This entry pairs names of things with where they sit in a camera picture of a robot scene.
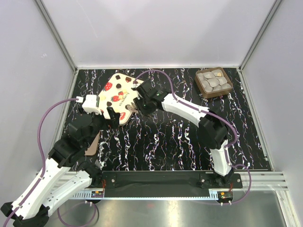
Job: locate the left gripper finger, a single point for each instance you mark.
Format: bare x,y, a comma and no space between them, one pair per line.
112,114
114,122

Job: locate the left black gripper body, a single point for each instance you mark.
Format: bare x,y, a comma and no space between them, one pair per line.
101,122

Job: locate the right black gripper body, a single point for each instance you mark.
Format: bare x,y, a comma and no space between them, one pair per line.
143,105

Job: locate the metal tweezers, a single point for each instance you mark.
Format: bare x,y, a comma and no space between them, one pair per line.
131,108

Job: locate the rose gold box lid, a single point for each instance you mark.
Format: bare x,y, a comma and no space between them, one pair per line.
92,149

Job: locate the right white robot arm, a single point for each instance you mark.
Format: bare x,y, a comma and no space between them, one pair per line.
213,130

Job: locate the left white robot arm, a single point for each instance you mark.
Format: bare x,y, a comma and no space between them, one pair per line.
37,203

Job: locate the brown chocolate box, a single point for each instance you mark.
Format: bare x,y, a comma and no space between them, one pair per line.
210,85

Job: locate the strawberry print white tray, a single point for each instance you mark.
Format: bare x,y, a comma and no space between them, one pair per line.
117,97

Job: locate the left electronics board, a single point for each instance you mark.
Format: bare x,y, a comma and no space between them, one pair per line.
97,194

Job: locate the electronics board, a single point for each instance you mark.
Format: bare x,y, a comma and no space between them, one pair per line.
226,195
97,194

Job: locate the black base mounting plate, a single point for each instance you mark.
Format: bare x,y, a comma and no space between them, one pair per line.
205,179

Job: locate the right electronics board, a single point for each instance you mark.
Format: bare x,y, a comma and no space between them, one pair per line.
226,195

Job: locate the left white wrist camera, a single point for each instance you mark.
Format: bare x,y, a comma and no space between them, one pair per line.
91,104

